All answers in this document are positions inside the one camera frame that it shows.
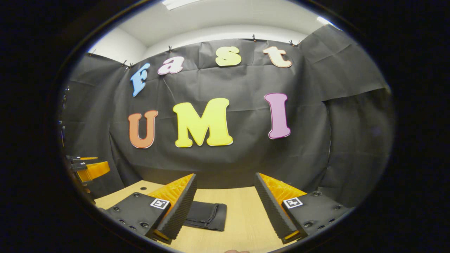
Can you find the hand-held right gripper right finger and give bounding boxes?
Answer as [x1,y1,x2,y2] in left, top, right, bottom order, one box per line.
[255,172,355,245]

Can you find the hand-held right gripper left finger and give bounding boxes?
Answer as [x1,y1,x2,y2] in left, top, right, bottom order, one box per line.
[98,173,198,245]

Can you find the black jeans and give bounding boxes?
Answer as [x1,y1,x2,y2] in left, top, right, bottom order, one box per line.
[182,201,228,232]

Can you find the black backdrop cloth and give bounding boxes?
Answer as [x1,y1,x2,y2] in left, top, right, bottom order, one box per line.
[59,24,397,208]

